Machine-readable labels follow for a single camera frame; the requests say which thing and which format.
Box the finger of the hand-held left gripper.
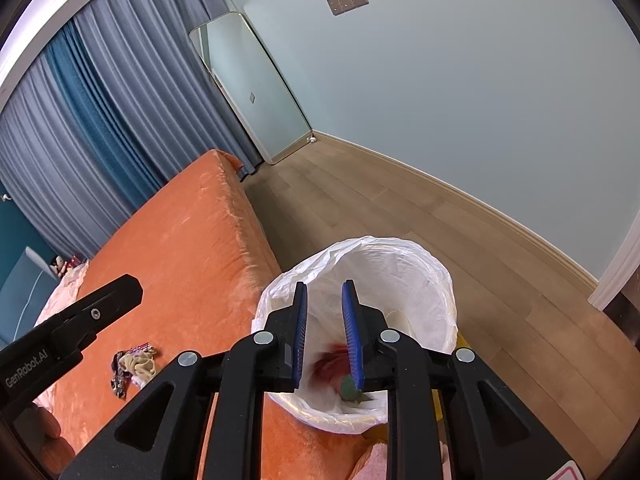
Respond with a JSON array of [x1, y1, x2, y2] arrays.
[[34, 274, 145, 357]]

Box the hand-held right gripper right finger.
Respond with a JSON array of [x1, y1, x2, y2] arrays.
[[341, 280, 576, 480]]

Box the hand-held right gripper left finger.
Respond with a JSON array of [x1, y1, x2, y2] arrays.
[[59, 281, 309, 480]]

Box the green round lid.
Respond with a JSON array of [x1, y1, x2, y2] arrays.
[[339, 376, 367, 405]]

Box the white plastic bin bag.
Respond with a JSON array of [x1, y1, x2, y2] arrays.
[[254, 235, 459, 434]]

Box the light pink quilt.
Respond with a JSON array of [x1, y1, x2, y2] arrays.
[[32, 259, 90, 332]]

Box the small plush toy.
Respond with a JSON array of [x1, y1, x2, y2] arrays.
[[50, 254, 82, 277]]

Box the beige crumpled cloth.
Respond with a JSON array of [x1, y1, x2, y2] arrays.
[[123, 351, 157, 380]]

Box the blue padded headboard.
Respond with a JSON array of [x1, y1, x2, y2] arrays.
[[0, 246, 57, 344]]

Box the orange plush blanket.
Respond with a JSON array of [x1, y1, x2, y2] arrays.
[[37, 149, 392, 480]]

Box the yellow stool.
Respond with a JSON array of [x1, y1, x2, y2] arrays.
[[432, 334, 474, 457]]

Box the pink fluffy blanket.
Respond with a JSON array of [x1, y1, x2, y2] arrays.
[[350, 439, 396, 480]]

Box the grey curtain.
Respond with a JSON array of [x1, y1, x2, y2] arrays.
[[0, 60, 142, 262], [72, 0, 264, 197]]

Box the blue curtain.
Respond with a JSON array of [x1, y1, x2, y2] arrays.
[[42, 20, 169, 197]]

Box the standing floor mirror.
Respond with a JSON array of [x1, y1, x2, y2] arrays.
[[189, 11, 314, 165]]

